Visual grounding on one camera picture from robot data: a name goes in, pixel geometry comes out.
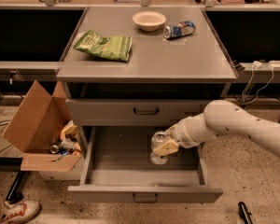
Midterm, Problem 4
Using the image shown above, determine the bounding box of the white red sneaker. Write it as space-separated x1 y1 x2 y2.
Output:
0 201 41 224

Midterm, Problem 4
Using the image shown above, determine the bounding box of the silver can in box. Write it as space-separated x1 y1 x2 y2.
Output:
50 144 60 154

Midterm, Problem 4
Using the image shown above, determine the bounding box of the open grey lower drawer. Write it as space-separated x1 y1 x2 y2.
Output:
68 126 223 203

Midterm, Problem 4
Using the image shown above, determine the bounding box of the grey drawer cabinet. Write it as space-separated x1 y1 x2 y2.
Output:
56 6 238 134

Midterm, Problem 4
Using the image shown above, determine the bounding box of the white power strip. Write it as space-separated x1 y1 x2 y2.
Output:
268 60 280 68

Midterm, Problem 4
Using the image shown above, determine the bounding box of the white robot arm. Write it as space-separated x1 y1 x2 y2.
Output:
150 100 280 165

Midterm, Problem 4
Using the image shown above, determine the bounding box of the white power adapter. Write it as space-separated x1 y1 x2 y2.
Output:
252 61 262 69

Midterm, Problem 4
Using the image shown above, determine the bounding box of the black metal stand leg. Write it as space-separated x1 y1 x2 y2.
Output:
0 157 30 204

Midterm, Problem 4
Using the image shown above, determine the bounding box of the green chip bag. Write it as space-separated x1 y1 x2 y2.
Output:
74 30 132 63

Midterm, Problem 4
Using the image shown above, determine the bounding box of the black object on floor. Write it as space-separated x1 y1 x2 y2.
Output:
238 202 253 224

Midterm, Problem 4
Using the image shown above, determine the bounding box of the white paper bowl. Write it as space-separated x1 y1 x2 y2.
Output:
133 11 166 32

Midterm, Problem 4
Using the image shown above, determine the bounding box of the brown cardboard box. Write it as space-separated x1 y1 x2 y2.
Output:
3 80 84 180

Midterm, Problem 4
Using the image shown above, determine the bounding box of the closed grey upper drawer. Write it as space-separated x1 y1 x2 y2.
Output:
66 99 210 126

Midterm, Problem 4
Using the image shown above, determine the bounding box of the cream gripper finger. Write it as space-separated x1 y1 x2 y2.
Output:
152 138 179 156

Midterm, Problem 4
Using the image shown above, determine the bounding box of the white green 7up can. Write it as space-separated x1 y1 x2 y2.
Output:
150 132 168 165

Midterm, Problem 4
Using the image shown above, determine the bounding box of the blue pepsi can lying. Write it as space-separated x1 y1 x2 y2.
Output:
163 21 196 39

